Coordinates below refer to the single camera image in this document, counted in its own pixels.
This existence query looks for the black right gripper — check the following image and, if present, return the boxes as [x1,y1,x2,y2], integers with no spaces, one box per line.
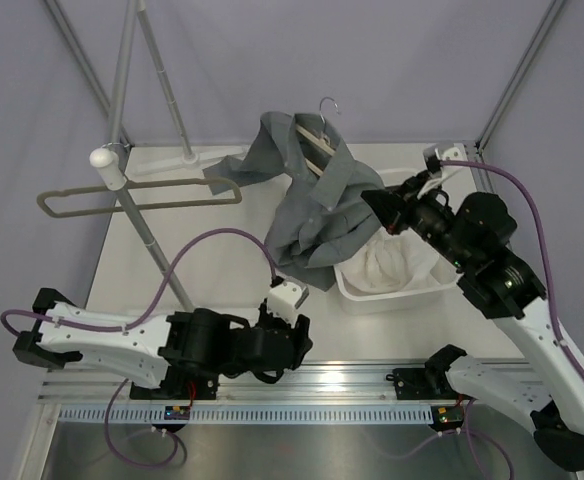
[363,169,472,270]

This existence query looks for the white shirt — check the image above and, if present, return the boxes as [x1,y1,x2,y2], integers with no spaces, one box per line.
[337,230,455,294]

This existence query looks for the grey-green shirt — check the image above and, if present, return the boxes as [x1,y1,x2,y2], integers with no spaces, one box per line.
[203,111,383,291]

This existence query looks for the beige clothes hanger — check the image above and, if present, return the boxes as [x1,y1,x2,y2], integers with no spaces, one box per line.
[295,96,341,158]

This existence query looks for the white plastic basket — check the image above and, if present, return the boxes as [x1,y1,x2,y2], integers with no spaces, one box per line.
[332,167,458,316]

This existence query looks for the grey clothes hanger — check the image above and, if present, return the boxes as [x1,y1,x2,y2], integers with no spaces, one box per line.
[35,142,243,220]

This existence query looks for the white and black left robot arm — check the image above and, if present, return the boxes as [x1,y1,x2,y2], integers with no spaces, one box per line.
[13,279,313,399]

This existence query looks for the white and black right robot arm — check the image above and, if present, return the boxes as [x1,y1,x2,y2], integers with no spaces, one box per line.
[361,171,584,472]

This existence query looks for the grey clothes rack stand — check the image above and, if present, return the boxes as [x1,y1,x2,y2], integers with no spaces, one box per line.
[89,1,247,311]

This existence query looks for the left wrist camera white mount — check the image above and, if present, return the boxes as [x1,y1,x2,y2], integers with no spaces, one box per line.
[266,276,309,323]

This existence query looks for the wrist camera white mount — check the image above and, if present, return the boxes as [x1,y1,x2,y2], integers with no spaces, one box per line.
[417,141,464,199]
[266,276,309,323]

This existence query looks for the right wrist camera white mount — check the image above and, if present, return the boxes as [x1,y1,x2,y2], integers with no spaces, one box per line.
[417,141,464,199]

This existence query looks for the white slotted cable duct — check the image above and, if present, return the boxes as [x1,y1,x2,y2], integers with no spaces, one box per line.
[58,403,433,425]

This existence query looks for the aluminium mounting rail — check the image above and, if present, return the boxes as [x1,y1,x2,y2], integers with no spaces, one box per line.
[36,362,546,404]

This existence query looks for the aluminium frame post right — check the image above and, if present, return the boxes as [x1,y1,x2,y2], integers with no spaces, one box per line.
[474,0,569,156]

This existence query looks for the aluminium frame post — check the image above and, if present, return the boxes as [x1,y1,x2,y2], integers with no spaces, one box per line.
[474,0,569,156]
[41,0,116,116]

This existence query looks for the aluminium frame post left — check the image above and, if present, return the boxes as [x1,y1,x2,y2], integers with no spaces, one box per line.
[41,0,116,116]

